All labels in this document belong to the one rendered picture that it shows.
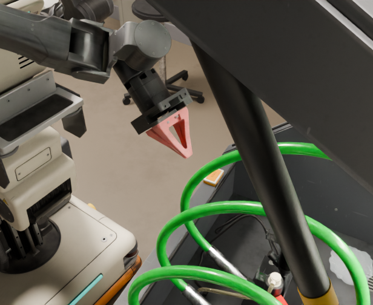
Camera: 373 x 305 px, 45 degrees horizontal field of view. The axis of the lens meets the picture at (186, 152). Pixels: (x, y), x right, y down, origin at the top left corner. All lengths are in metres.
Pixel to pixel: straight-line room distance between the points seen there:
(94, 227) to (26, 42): 1.29
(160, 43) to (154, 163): 1.89
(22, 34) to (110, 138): 2.08
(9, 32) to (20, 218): 0.78
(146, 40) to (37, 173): 0.78
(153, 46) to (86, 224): 1.31
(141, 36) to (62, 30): 0.12
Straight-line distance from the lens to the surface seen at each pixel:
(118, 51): 0.66
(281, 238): 0.24
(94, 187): 2.42
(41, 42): 0.67
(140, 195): 2.34
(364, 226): 1.13
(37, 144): 1.32
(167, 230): 0.58
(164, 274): 0.50
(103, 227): 1.86
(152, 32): 0.66
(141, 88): 0.71
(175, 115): 0.72
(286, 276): 0.82
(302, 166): 1.06
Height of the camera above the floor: 1.69
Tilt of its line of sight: 41 degrees down
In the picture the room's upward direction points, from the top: straight up
